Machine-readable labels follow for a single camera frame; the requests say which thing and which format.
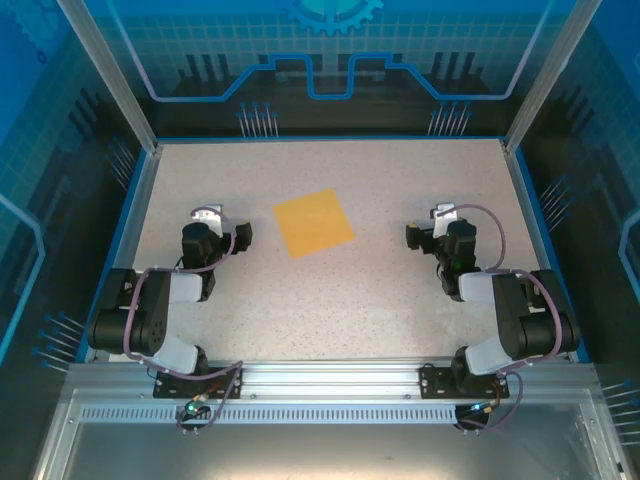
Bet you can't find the aluminium mounting beam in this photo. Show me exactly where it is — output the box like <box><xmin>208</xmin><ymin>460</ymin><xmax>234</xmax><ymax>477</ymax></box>
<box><xmin>67</xmin><ymin>357</ymin><xmax>599</xmax><ymax>401</ymax></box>

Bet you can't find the grey metal panel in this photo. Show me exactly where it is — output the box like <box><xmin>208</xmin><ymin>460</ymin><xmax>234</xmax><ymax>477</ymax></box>
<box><xmin>29</xmin><ymin>389</ymin><xmax>634</xmax><ymax>480</ymax></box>

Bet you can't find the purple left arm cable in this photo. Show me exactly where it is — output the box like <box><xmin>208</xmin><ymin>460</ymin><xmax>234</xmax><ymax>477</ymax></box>
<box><xmin>122</xmin><ymin>204</ymin><xmax>246</xmax><ymax>436</ymax></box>

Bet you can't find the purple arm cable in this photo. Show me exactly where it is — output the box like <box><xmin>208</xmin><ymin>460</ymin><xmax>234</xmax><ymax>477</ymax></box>
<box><xmin>122</xmin><ymin>204</ymin><xmax>246</xmax><ymax>436</ymax></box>
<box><xmin>434</xmin><ymin>203</ymin><xmax>564</xmax><ymax>434</ymax></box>

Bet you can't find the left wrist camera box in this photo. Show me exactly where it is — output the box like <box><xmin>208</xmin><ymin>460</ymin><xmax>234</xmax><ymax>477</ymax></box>
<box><xmin>191</xmin><ymin>202</ymin><xmax>225</xmax><ymax>237</ymax></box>

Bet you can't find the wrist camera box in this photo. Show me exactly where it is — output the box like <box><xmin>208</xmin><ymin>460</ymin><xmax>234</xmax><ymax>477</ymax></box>
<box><xmin>191</xmin><ymin>202</ymin><xmax>225</xmax><ymax>237</ymax></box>
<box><xmin>432</xmin><ymin>202</ymin><xmax>460</xmax><ymax>239</ymax></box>

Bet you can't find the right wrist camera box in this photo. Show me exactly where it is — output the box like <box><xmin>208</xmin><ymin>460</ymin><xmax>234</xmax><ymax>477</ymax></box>
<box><xmin>432</xmin><ymin>202</ymin><xmax>460</xmax><ymax>239</ymax></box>

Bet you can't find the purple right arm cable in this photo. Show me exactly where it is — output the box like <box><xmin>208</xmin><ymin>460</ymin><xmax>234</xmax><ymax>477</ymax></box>
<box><xmin>434</xmin><ymin>203</ymin><xmax>564</xmax><ymax>434</ymax></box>

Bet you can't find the blue table frame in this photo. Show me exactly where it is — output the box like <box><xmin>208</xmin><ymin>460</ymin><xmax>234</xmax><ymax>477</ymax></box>
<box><xmin>74</xmin><ymin>133</ymin><xmax>592</xmax><ymax>365</ymax></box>

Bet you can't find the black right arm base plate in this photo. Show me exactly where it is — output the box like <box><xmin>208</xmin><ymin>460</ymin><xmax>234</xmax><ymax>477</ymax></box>
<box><xmin>418</xmin><ymin>364</ymin><xmax>510</xmax><ymax>400</ymax></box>

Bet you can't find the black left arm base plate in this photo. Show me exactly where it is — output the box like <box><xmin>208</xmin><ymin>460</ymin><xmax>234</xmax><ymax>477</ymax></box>
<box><xmin>152</xmin><ymin>366</ymin><xmax>245</xmax><ymax>400</ymax></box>

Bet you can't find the aluminium frame post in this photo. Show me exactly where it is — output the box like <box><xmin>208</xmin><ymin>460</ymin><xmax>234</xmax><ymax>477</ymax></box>
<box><xmin>502</xmin><ymin>0</ymin><xmax>587</xmax><ymax>157</ymax></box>
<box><xmin>54</xmin><ymin>0</ymin><xmax>164</xmax><ymax>157</ymax></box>

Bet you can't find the slotted grey cable duct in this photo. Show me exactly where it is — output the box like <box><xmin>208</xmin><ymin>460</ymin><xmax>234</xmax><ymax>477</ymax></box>
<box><xmin>79</xmin><ymin>405</ymin><xmax>501</xmax><ymax>425</ymax></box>

